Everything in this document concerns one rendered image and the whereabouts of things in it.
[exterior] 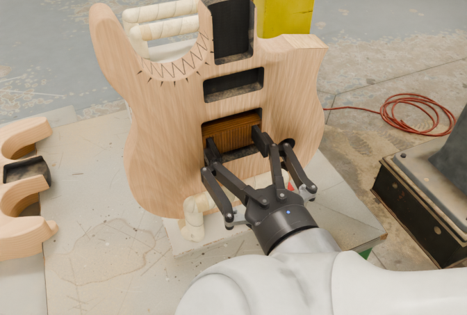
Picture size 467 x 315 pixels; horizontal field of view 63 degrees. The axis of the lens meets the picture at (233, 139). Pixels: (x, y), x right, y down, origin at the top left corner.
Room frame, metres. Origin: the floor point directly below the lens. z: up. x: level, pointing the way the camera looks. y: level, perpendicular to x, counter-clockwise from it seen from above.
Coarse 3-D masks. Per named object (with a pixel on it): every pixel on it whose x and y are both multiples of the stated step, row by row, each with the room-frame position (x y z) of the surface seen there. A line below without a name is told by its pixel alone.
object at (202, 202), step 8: (256, 176) 0.44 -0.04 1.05; (264, 176) 0.44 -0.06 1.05; (288, 176) 0.45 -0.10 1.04; (248, 184) 0.42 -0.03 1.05; (256, 184) 0.42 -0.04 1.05; (264, 184) 0.43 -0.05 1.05; (224, 192) 0.41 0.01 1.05; (184, 200) 0.39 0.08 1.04; (192, 200) 0.39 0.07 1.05; (200, 200) 0.39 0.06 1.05; (208, 200) 0.39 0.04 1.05; (232, 200) 0.40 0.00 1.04; (184, 208) 0.38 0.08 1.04; (192, 208) 0.38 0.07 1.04; (200, 208) 0.38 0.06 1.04; (208, 208) 0.38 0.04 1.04
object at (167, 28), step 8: (192, 16) 0.73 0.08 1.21; (144, 24) 0.70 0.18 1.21; (152, 24) 0.70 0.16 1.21; (160, 24) 0.70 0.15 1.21; (168, 24) 0.70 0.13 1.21; (176, 24) 0.71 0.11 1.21; (184, 24) 0.71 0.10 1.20; (192, 24) 0.71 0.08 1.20; (136, 32) 0.68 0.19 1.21; (144, 32) 0.68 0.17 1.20; (152, 32) 0.68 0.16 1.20; (160, 32) 0.69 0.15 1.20; (168, 32) 0.69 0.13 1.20; (176, 32) 0.70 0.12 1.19; (184, 32) 0.71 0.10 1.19; (144, 40) 0.68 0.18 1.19
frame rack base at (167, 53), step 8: (192, 40) 0.83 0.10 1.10; (152, 48) 0.79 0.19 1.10; (160, 48) 0.79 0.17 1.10; (168, 48) 0.79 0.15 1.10; (176, 48) 0.79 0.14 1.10; (184, 48) 0.79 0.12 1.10; (152, 56) 0.76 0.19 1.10; (160, 56) 0.76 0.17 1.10; (168, 56) 0.76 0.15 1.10; (176, 56) 0.76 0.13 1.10; (128, 104) 0.64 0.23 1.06; (128, 112) 0.73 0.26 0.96
